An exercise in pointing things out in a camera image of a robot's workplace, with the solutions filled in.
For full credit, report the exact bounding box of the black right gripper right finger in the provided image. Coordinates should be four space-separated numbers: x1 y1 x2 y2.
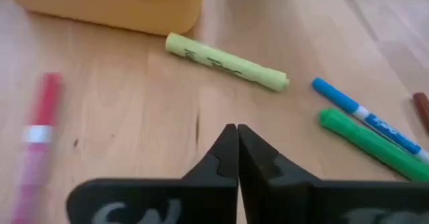
238 123 322 224

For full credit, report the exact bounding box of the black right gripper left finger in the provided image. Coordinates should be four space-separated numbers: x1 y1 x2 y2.
182 123 240 224

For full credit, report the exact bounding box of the light green Sharpie highlighter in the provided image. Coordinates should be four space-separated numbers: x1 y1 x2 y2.
164 32 291 93

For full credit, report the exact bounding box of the pink thin marker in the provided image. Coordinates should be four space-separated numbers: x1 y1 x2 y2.
9 72 66 224

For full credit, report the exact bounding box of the green Sharpie marker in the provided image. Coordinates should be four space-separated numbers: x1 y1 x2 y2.
318 107 429 182

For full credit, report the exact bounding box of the blue and white Expo marker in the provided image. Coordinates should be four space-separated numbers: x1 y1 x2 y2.
311 77 429 164

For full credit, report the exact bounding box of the brown thin Expo marker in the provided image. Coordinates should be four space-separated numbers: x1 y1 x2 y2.
412 92 429 135

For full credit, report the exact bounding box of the yellow plastic bin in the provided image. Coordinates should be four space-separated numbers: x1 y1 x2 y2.
2 0 207 37

